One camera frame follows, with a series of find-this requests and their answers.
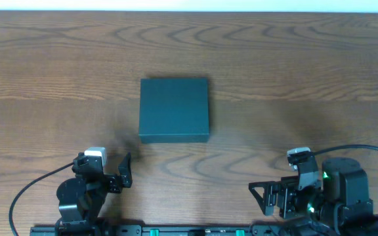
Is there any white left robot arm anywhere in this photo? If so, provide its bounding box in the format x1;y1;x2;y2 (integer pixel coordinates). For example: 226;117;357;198
54;151;133;236

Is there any black fabric storage box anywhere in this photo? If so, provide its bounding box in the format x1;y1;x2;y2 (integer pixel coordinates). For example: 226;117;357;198
138;77;209;144

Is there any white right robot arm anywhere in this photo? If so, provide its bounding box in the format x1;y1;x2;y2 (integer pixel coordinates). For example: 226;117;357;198
248;147;378;235

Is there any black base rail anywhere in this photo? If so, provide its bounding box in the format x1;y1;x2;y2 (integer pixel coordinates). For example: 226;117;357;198
30;219;299;236

